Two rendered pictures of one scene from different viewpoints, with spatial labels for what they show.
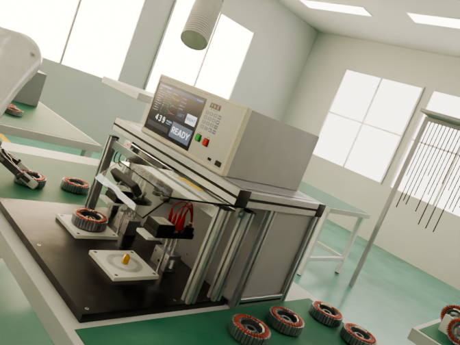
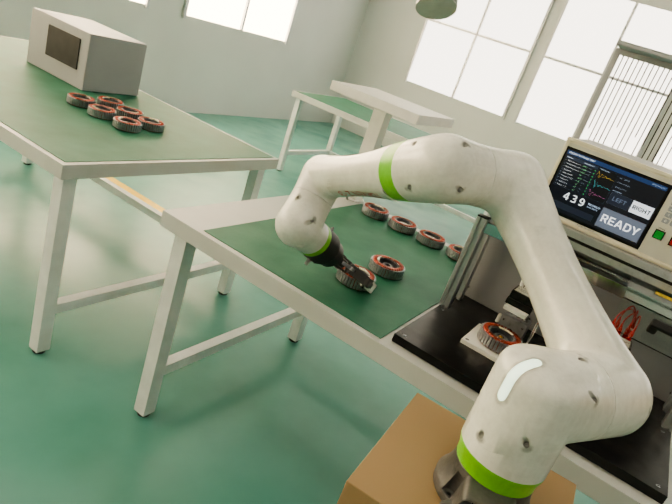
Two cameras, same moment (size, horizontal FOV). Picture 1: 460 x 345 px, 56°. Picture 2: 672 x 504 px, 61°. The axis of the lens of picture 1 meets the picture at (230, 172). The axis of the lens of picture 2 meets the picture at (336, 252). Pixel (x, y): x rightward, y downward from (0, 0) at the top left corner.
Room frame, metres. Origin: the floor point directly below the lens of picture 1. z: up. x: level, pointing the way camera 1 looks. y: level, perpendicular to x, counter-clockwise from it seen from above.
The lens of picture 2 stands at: (0.16, 1.20, 1.38)
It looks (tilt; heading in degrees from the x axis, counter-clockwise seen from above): 21 degrees down; 344
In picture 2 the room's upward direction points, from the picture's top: 19 degrees clockwise
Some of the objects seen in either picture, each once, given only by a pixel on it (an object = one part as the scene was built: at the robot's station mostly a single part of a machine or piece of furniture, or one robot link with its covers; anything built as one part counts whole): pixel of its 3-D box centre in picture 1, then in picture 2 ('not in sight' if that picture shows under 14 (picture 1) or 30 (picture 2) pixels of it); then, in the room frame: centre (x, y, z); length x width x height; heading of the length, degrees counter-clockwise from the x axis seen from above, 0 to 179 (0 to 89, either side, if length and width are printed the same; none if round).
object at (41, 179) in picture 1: (30, 179); (356, 276); (1.58, 0.70, 0.77); 0.11 x 0.11 x 0.04
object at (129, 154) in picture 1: (158, 173); (592, 277); (1.32, 0.21, 1.03); 0.62 x 0.01 x 0.03; 48
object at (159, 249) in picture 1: (165, 257); not in sight; (1.27, 0.09, 0.80); 0.08 x 0.05 x 0.06; 48
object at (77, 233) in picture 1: (87, 226); (495, 346); (1.32, 0.37, 0.78); 0.15 x 0.15 x 0.01; 48
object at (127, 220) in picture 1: (126, 223); (513, 325); (1.43, 0.27, 0.80); 0.08 x 0.05 x 0.06; 48
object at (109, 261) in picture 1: (124, 264); not in sight; (1.16, 0.19, 0.78); 0.15 x 0.15 x 0.01; 48
